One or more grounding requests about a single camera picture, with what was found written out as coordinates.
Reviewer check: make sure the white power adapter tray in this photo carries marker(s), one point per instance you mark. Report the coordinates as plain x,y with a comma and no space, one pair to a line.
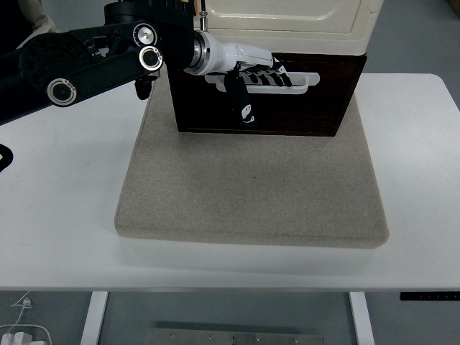
19,338

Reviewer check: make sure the cream plastic cabinet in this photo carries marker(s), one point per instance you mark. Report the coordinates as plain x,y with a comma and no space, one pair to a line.
305,36

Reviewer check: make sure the dark wood drawer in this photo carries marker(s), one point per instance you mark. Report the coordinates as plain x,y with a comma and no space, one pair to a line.
305,108

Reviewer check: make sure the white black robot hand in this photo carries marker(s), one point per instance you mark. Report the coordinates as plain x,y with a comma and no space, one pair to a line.
230,55

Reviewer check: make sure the brown cardboard box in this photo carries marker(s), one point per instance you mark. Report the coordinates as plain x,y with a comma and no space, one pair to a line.
455,1

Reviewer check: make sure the dark wood drawer housing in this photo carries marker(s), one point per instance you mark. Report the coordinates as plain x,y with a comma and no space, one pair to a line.
323,56

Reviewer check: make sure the beige fabric mat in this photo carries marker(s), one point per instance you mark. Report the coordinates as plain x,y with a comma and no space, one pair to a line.
251,187

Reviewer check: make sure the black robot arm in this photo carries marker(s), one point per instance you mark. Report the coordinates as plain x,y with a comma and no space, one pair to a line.
90,72

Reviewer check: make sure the black table control panel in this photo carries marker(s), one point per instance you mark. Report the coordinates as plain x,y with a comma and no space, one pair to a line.
427,296

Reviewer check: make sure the white table leg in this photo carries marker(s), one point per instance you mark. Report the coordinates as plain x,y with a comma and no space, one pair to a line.
94,320
361,320

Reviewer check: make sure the person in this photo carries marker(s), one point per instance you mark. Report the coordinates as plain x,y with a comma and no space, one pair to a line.
36,18

